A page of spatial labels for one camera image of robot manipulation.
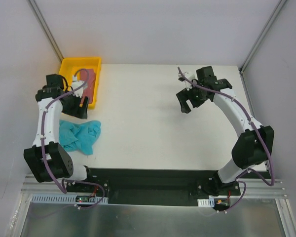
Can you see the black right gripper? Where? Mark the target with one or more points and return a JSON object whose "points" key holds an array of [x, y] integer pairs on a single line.
{"points": [[192, 96]]}

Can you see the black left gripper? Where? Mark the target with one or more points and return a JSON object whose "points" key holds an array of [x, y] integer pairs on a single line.
{"points": [[74, 105]]}

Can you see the cyan t shirt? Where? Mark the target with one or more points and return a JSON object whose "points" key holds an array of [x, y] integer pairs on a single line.
{"points": [[79, 137]]}

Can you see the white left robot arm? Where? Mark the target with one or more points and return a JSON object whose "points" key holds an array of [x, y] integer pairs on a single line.
{"points": [[46, 158]]}

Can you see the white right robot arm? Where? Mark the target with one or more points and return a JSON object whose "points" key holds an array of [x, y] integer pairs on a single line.
{"points": [[160, 118]]}

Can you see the red folded t shirt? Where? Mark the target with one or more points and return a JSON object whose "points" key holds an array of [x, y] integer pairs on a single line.
{"points": [[89, 90]]}

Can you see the yellow plastic bin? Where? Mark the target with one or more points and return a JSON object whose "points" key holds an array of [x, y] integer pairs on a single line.
{"points": [[70, 66]]}

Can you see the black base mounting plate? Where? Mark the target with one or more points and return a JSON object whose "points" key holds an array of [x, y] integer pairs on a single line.
{"points": [[147, 186]]}

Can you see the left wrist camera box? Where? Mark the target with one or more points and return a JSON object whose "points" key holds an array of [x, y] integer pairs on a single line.
{"points": [[78, 87]]}

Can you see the left aluminium corner post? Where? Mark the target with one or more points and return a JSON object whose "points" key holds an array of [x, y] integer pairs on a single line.
{"points": [[45, 28]]}

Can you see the aluminium corner post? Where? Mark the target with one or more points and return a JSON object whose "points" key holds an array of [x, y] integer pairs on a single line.
{"points": [[267, 27], [45, 28]]}

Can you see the right white cable duct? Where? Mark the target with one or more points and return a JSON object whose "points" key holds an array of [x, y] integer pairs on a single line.
{"points": [[210, 202]]}

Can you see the left grey cable duct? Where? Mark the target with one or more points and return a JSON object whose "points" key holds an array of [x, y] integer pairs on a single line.
{"points": [[68, 199]]}

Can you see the aluminium front rail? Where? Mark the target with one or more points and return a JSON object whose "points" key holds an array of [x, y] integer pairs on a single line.
{"points": [[255, 188]]}

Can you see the right aluminium corner post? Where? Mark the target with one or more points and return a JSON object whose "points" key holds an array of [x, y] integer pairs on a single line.
{"points": [[267, 27]]}

